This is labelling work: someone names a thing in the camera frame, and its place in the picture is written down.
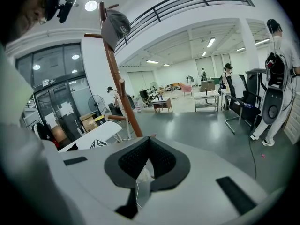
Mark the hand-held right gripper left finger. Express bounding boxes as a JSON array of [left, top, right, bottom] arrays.
[[57, 136, 150, 225]]

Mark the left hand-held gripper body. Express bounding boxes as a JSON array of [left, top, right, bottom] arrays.
[[90, 139, 108, 150]]

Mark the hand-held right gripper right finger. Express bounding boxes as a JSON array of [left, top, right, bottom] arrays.
[[140, 136, 285, 225]]

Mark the brown wooden coat rack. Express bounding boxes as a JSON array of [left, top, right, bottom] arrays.
[[84, 1, 144, 138]]

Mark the cardboard box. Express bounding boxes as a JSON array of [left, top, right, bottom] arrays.
[[79, 112, 99, 134]]

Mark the yellow and black case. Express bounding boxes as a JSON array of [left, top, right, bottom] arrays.
[[93, 115, 106, 128]]

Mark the black equipment case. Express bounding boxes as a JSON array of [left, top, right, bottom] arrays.
[[107, 103, 123, 116]]

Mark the black standing fan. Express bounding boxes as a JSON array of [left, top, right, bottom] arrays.
[[88, 94, 106, 118]]

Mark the white paper sheet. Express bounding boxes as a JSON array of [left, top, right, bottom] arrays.
[[58, 101, 74, 117], [44, 112, 58, 129]]

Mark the black framed glass door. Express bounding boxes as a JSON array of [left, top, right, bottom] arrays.
[[15, 43, 93, 150]]

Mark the yellow wicker chair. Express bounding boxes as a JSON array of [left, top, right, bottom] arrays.
[[140, 97, 153, 108]]

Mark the black shelf cabinet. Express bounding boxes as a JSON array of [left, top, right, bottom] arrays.
[[139, 89, 153, 100]]

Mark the small wooden table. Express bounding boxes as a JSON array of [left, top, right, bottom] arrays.
[[151, 97, 173, 113]]

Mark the orange sofa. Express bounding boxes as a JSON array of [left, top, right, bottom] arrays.
[[167, 82, 182, 91]]

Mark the black office chair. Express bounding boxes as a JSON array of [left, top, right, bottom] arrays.
[[225, 74, 263, 135]]

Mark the pink armchair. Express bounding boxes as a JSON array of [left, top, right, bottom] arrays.
[[180, 82, 193, 97]]

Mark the brown wooden cabinet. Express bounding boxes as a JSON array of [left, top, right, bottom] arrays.
[[199, 80, 216, 92]]

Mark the grey baseball cap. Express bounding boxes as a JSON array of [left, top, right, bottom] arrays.
[[100, 9, 131, 53]]

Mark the white drawer cabinet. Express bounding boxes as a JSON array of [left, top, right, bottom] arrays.
[[283, 94, 300, 145]]

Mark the round ceiling light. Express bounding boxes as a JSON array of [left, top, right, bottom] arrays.
[[84, 0, 98, 12]]

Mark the black balcony railing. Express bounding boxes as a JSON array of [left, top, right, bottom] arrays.
[[114, 0, 255, 54]]

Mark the person's head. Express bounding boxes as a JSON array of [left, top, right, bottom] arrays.
[[0, 0, 63, 47]]

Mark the white charging cable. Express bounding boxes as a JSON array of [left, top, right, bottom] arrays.
[[135, 179, 143, 208]]

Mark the black floor cable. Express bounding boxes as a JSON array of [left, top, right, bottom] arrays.
[[248, 135, 258, 180]]

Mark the white metal frame table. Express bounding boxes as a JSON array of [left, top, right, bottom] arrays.
[[193, 90, 220, 112]]

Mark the black head-worn camera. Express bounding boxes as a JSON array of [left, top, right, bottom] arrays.
[[56, 0, 77, 24]]

